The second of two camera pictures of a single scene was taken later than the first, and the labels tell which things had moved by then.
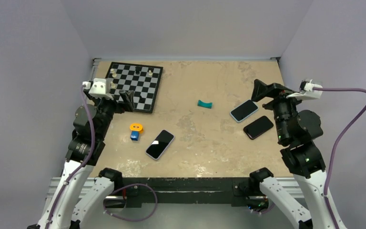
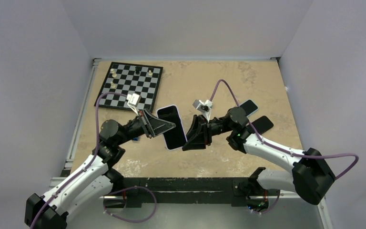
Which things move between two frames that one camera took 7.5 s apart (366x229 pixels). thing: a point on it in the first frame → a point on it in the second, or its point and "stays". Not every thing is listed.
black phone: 160,144 → 175,138
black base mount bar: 234,190 stays
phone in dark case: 258,127 stays
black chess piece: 137,68 stays
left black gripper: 126,105 → 151,125
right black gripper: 261,89 → 199,134
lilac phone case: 159,145 → 176,138
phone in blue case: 244,110 stays
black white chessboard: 143,80 stays
